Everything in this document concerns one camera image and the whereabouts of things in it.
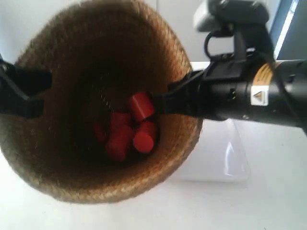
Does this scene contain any window with dark frame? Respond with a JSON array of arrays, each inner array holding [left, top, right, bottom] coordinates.
[[270, 0, 307, 60]]

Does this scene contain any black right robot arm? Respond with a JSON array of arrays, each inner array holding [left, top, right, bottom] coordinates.
[[151, 52, 307, 131]]

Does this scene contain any black camera cable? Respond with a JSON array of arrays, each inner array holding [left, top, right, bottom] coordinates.
[[203, 30, 235, 58]]

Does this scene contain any brown woven wicker basket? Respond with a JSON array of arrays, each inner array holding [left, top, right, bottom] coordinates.
[[0, 0, 202, 204]]

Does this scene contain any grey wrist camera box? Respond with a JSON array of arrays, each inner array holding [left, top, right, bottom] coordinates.
[[193, 0, 269, 32]]

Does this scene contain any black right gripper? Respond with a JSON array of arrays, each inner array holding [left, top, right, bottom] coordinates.
[[151, 54, 258, 120]]

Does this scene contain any white plastic tray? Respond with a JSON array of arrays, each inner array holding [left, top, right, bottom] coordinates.
[[170, 119, 250, 183]]

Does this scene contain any red cylinder lying middle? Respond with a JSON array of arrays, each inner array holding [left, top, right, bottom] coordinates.
[[106, 125, 134, 161]]

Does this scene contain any red cylinder round face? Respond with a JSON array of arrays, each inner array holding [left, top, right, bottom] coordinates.
[[133, 121, 157, 153]]

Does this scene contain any large red cylinder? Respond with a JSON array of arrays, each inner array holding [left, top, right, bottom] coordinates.
[[128, 92, 155, 122]]

